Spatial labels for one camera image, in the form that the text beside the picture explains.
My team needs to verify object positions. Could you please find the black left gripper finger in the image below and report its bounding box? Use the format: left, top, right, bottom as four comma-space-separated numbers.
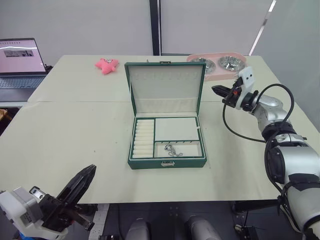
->
56, 164, 95, 202
64, 166, 97, 205

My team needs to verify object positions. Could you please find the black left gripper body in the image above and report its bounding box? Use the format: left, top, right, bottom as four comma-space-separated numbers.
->
39, 195, 94, 232

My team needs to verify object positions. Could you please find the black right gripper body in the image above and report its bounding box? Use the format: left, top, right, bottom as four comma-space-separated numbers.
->
221, 77, 245, 109

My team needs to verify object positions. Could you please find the white jewelry tray insert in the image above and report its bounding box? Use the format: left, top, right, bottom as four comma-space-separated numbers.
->
132, 116, 203, 160

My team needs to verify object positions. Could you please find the green jewelry box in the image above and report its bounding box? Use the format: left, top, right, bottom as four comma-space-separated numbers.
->
124, 60, 208, 170

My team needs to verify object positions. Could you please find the pink double pet feeder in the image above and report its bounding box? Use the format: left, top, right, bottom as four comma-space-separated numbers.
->
186, 51, 248, 82

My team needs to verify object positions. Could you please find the steel pet bowl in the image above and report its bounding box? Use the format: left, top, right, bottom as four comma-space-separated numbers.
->
191, 57, 216, 75
217, 55, 244, 71

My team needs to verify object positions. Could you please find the white perforated strip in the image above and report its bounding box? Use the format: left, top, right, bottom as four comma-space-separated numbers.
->
89, 203, 110, 240

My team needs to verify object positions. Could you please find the grey rounded shape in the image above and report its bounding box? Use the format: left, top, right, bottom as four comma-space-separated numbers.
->
124, 216, 152, 240
183, 215, 213, 240

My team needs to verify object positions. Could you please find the pink star plush toy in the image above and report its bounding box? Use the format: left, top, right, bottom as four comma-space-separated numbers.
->
94, 57, 119, 76

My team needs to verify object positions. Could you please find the open grey laptop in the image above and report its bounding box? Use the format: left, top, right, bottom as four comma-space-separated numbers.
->
0, 37, 48, 90

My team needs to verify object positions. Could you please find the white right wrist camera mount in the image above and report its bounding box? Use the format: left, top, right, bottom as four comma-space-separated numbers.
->
234, 66, 259, 111

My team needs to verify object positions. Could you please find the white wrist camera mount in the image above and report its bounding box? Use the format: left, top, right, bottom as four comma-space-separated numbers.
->
0, 186, 69, 240
234, 66, 259, 111

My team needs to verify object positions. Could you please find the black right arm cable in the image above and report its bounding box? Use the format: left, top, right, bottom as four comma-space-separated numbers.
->
222, 83, 296, 144

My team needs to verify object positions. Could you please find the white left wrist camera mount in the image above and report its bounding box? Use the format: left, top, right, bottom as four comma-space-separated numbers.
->
0, 186, 69, 240

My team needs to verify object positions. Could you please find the silver chain with pendant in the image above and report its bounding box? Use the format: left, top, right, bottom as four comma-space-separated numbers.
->
164, 144, 183, 158

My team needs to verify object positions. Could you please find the dark partition post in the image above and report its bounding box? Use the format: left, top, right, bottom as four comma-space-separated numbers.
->
149, 0, 162, 56

